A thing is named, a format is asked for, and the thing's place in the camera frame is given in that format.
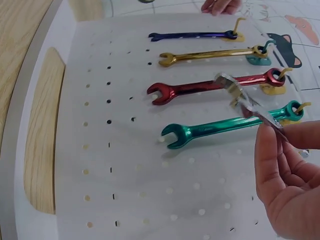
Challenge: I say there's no person's right hand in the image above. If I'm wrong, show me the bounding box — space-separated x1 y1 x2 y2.
254 119 320 240

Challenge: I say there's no person's left hand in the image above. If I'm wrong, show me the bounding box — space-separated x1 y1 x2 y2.
200 0 243 17

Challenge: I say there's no silver wrench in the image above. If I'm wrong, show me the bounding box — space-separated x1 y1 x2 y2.
213 71 291 144

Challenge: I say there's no yellow peg hook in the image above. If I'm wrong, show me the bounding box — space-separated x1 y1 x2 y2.
259 67 294 96
221 16 247 43
281 101 312 126

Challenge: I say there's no blue wrench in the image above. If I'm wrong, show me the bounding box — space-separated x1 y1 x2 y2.
148 30 239 43

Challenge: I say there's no gold wrench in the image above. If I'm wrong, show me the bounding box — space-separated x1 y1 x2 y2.
158 45 269 68

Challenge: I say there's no teal peg hook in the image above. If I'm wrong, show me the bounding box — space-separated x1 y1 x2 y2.
245 39 276 67

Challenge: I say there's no red wrench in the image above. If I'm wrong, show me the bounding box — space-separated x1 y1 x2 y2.
146 67 287 106

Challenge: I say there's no green wrench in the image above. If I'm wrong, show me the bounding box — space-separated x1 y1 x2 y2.
160 100 305 150

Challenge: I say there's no white pegboard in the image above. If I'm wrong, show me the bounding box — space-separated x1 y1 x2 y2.
13 0 320 240

